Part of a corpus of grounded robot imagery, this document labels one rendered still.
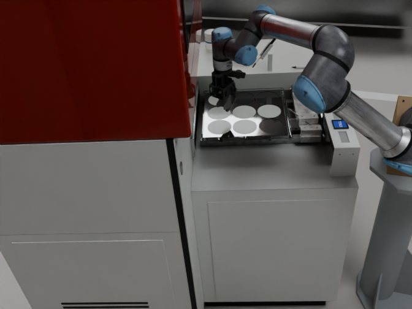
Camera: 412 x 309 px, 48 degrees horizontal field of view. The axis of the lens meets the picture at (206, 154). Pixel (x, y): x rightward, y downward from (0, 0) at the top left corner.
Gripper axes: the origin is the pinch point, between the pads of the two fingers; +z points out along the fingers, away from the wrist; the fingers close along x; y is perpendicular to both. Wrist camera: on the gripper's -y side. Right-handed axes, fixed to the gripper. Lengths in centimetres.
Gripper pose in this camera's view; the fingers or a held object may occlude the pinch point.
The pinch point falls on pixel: (227, 108)
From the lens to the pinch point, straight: 192.7
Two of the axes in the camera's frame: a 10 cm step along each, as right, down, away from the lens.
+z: 0.7, 7.7, 6.3
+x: 7.9, 3.4, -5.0
